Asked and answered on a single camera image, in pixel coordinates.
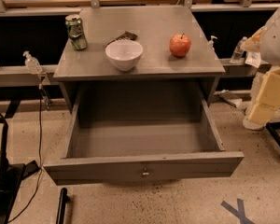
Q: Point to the grey top drawer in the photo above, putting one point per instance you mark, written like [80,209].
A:
[115,133]

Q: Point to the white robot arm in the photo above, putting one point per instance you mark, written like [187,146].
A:
[265,93]

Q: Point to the grey drawer cabinet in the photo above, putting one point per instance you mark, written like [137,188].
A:
[154,27]

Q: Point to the metal top drawer knob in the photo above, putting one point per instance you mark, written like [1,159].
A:
[145,173]

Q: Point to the white ceramic bowl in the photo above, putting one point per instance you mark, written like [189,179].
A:
[124,54]

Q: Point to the dark snack bag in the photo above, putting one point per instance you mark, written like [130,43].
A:
[126,36]

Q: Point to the red apple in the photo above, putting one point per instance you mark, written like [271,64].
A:
[180,45]

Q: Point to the grey paper bundle on floor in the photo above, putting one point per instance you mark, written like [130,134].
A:
[230,98]

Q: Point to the small white pump bottle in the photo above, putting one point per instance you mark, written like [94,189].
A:
[211,42]

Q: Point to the green soda can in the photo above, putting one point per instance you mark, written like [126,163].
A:
[74,27]

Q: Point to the clear water bottle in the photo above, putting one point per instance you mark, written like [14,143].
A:
[238,51]

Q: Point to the left clear sanitizer bottle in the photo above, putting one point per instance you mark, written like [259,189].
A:
[32,63]

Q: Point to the black bar on floor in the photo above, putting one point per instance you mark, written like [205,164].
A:
[64,199]

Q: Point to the white wipes packet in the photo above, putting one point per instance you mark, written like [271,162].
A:
[253,58]

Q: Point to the blue tape cross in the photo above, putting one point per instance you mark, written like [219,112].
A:
[238,211]

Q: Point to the black stand base left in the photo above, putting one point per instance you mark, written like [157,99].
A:
[11,176]

